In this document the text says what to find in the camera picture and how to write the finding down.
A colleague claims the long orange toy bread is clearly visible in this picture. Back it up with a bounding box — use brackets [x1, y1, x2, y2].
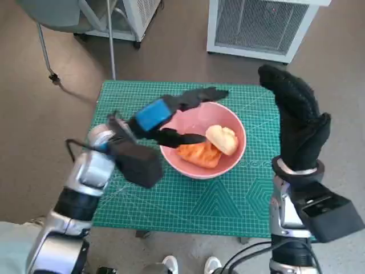
[175, 141, 223, 170]

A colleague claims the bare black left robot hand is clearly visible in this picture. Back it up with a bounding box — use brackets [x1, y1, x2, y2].
[127, 87, 230, 151]

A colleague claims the black knitted-glove right robot hand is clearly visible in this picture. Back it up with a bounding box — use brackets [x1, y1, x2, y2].
[257, 65, 332, 172]

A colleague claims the pink bowl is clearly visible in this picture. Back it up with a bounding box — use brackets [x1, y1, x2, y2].
[159, 102, 248, 180]

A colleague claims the white mesh-front cabinet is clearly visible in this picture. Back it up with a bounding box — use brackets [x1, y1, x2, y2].
[206, 0, 333, 66]

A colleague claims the round toy bread bun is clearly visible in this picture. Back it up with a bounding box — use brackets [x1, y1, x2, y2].
[205, 124, 239, 156]

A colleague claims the person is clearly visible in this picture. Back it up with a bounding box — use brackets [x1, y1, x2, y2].
[0, 221, 49, 274]

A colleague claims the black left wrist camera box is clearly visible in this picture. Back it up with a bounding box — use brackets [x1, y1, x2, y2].
[109, 139, 164, 189]

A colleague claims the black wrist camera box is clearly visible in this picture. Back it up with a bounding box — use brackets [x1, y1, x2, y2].
[109, 139, 164, 189]
[290, 181, 365, 243]

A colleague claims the white louvred cabinet on casters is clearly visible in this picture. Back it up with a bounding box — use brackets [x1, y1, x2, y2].
[73, 0, 165, 49]

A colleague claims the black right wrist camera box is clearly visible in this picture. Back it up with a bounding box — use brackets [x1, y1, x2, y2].
[290, 181, 365, 243]

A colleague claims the green cutting mat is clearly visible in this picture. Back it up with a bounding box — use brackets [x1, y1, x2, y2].
[91, 80, 283, 239]

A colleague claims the white metal pole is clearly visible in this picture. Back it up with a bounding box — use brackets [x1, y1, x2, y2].
[106, 0, 117, 80]

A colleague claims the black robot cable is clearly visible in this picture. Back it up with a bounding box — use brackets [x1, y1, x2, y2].
[222, 242, 271, 274]
[65, 138, 99, 163]
[309, 242, 325, 274]

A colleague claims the grey office chair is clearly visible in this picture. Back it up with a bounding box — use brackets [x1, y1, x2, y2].
[15, 0, 95, 83]

